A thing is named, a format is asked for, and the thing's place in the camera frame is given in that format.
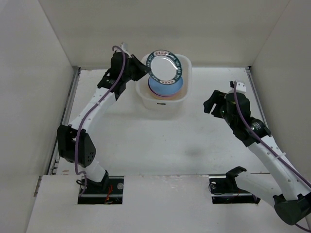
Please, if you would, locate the green-rimmed white plate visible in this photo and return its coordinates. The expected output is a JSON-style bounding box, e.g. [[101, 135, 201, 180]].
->
[[146, 50, 183, 85]]

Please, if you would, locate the cream plate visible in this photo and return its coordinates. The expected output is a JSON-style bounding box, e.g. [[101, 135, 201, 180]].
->
[[153, 95, 177, 100]]

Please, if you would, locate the blue plate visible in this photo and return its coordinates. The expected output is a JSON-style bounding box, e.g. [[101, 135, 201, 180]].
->
[[148, 77, 183, 96]]

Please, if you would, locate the purple plate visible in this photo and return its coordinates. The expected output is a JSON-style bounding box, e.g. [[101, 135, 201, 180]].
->
[[148, 84, 182, 99]]

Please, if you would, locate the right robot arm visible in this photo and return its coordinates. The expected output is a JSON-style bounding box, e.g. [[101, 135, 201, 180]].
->
[[203, 90, 311, 225]]

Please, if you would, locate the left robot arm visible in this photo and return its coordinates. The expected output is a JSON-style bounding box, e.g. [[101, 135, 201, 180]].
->
[[57, 46, 151, 192]]

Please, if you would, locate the white plastic bin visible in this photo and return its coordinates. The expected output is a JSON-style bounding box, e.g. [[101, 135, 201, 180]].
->
[[136, 54, 192, 112]]

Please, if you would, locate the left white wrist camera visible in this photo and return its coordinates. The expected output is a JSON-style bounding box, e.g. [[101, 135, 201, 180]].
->
[[112, 42, 129, 54]]

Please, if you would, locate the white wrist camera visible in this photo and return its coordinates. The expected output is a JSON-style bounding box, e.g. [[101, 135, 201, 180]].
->
[[229, 80, 246, 94], [112, 42, 129, 54]]

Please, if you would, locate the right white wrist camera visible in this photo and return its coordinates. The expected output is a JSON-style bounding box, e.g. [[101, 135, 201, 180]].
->
[[229, 80, 246, 94]]

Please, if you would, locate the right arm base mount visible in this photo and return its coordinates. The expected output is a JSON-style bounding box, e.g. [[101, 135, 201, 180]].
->
[[208, 175, 260, 204]]

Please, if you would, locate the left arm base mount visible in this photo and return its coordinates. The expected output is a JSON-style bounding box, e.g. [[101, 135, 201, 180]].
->
[[76, 176, 124, 205]]

